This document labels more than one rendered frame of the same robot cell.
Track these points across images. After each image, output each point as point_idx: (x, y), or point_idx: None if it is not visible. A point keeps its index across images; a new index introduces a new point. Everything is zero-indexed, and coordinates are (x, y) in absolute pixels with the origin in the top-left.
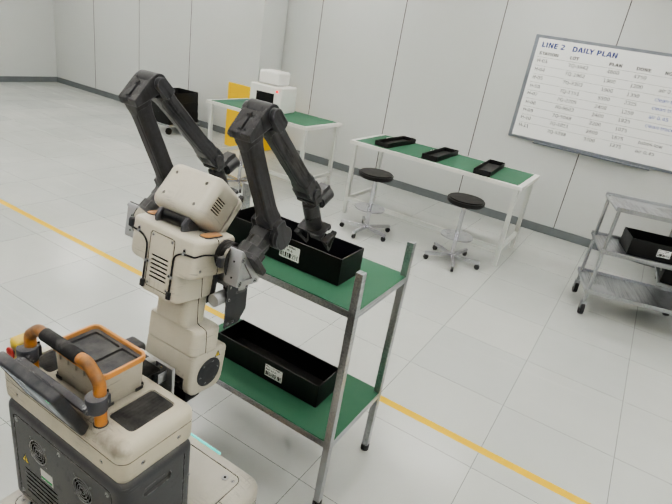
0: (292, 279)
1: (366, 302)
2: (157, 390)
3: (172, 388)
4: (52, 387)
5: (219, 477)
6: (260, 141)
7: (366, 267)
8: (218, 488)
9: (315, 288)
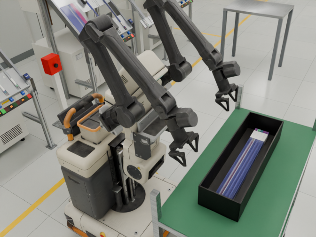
0: (195, 173)
1: (175, 227)
2: (94, 149)
3: (120, 162)
4: (63, 112)
5: (136, 230)
6: (90, 43)
7: (256, 229)
8: (128, 231)
9: (186, 188)
